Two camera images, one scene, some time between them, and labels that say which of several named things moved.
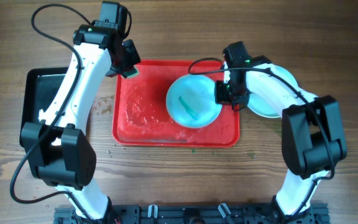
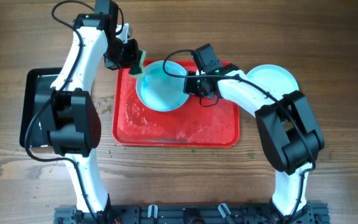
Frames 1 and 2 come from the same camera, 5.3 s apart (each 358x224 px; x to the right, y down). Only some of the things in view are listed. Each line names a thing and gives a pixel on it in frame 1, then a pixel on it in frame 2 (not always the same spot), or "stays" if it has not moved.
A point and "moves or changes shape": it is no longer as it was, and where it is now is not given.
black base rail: (196, 214) stays
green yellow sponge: (135, 74) moves or changes shape
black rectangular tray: (40, 87) stays
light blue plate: (191, 101) -> (158, 90)
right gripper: (220, 98) -> (188, 89)
